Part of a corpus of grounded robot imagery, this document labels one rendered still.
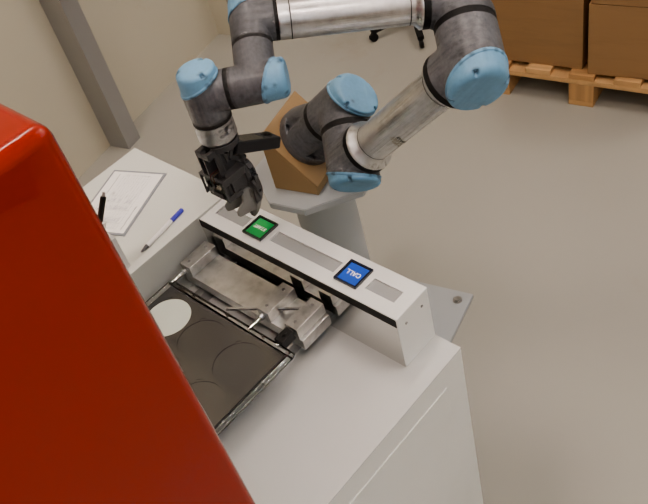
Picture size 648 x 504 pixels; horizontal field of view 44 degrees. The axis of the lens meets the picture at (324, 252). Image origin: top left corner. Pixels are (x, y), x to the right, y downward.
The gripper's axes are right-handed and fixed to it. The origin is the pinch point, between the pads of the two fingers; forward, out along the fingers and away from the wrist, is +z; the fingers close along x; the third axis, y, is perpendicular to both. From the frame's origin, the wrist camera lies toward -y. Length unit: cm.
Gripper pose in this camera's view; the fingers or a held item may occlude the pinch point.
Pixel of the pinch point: (255, 208)
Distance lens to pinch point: 168.1
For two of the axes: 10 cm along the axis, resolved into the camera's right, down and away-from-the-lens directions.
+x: 7.3, 3.6, -5.8
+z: 2.1, 7.0, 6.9
